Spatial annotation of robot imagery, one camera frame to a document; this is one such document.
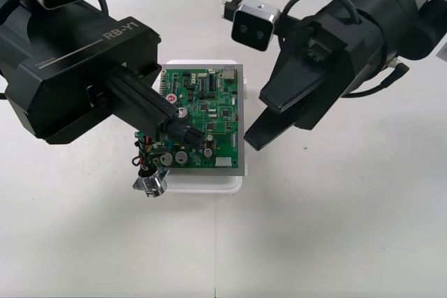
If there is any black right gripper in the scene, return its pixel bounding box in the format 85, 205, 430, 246
243, 20, 356, 151

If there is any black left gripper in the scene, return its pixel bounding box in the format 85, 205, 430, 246
6, 0, 179, 145

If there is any cable bundle with metal plug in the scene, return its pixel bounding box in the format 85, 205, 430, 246
131, 119, 206, 200

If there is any green circuit board grey frame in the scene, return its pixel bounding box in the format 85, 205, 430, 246
152, 64, 248, 177

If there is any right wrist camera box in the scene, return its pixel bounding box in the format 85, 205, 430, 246
230, 0, 282, 53

